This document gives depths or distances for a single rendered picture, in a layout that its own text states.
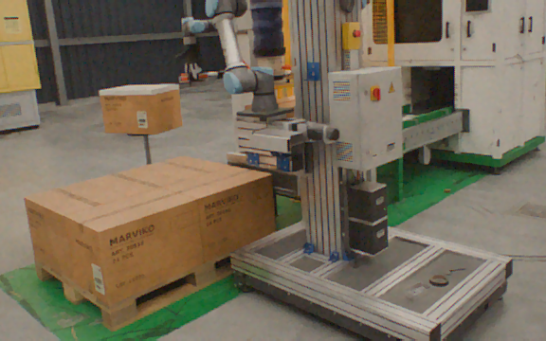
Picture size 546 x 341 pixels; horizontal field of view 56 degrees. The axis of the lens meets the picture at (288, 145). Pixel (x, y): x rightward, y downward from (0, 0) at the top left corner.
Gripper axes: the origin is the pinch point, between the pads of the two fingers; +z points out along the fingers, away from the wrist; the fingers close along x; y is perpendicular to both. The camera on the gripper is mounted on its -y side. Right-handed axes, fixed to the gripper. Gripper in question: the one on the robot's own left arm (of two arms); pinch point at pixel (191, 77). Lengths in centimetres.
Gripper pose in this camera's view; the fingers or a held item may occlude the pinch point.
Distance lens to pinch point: 324.7
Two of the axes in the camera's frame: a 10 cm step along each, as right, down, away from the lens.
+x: -6.0, -1.4, 7.9
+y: 8.0, -1.8, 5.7
